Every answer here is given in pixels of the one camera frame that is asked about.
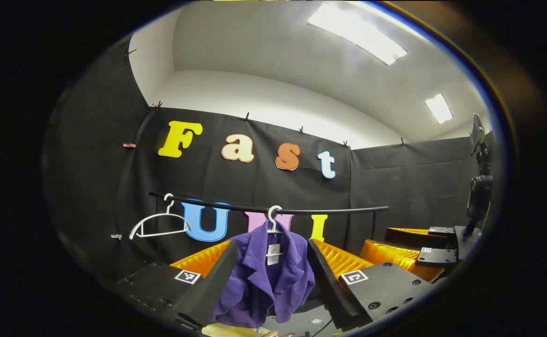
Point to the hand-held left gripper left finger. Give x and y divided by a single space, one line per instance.
210 285

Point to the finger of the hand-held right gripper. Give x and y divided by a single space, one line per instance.
437 256
418 239

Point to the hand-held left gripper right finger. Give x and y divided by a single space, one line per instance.
332 285

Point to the purple knit cardigan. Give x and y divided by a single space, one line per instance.
255 285

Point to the cream laundry hamper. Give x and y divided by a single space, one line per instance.
229 331

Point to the black clothes rack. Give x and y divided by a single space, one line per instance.
236 207

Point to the white hanger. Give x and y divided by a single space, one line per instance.
271 220
161 217

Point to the black backdrop cloth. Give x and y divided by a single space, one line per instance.
395 187

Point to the small rectangular ceiling light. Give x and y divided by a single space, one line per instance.
439 108

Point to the large rectangular ceiling light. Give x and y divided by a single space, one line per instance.
358 32

